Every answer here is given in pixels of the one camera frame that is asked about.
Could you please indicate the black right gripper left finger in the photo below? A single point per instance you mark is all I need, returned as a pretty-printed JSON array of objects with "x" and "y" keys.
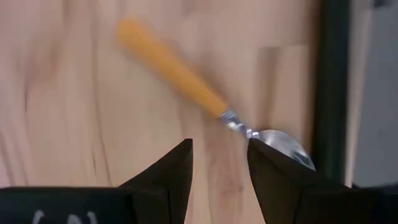
[{"x": 168, "y": 186}]

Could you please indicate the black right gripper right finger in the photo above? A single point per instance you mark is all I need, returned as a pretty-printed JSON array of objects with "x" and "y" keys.
[{"x": 289, "y": 196}]

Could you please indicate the black frame bar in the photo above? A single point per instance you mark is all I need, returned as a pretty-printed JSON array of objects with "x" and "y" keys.
[{"x": 332, "y": 93}]

